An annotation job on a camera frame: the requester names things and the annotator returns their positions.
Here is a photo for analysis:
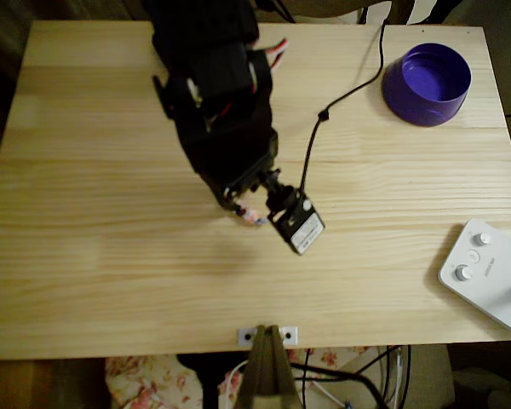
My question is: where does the thick black cable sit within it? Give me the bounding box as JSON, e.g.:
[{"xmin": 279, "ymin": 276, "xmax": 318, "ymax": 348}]
[{"xmin": 289, "ymin": 344, "xmax": 412, "ymax": 409}]

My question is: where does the black camera box white label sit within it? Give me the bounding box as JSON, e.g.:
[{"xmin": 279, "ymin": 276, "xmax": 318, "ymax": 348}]
[{"xmin": 266, "ymin": 192, "xmax": 327, "ymax": 256}]

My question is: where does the black camera cable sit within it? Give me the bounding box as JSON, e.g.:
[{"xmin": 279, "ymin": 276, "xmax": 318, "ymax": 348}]
[{"xmin": 297, "ymin": 20, "xmax": 388, "ymax": 193}]

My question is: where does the white device with knobs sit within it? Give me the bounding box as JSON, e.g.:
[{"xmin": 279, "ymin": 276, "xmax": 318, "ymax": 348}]
[{"xmin": 437, "ymin": 218, "xmax": 511, "ymax": 341}]

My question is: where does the beige cushion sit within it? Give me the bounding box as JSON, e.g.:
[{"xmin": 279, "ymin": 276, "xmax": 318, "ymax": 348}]
[{"xmin": 336, "ymin": 344, "xmax": 456, "ymax": 409}]

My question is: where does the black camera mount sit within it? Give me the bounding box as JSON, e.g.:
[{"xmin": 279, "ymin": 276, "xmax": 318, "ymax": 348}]
[{"xmin": 259, "ymin": 168, "xmax": 301, "ymax": 212}]

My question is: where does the purple bowl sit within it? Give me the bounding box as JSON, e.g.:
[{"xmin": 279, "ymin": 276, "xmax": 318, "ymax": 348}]
[{"xmin": 381, "ymin": 42, "xmax": 474, "ymax": 128}]

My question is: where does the white cable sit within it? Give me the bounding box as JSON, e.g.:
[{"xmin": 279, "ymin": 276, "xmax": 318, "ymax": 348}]
[{"xmin": 219, "ymin": 360, "xmax": 250, "ymax": 406}]

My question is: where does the floral cloth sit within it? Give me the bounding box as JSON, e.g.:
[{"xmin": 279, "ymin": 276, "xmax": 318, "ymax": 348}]
[{"xmin": 104, "ymin": 345, "xmax": 378, "ymax": 409}]

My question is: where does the red white servo wire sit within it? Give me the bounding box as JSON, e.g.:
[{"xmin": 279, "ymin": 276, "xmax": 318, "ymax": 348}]
[{"xmin": 186, "ymin": 37, "xmax": 291, "ymax": 127}]

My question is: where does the black power cable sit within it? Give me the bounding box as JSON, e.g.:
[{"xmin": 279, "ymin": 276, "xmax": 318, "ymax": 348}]
[{"xmin": 255, "ymin": 0, "xmax": 298, "ymax": 23}]

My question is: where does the aluminium corner bracket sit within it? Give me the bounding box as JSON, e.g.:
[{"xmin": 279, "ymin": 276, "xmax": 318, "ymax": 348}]
[{"xmin": 237, "ymin": 325, "xmax": 300, "ymax": 345}]

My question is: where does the extrusion camera post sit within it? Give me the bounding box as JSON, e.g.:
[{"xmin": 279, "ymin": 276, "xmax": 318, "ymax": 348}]
[{"xmin": 236, "ymin": 325, "xmax": 304, "ymax": 409}]

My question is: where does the candy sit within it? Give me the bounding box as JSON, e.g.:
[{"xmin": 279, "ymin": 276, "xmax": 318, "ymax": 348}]
[{"xmin": 237, "ymin": 205, "xmax": 269, "ymax": 228}]

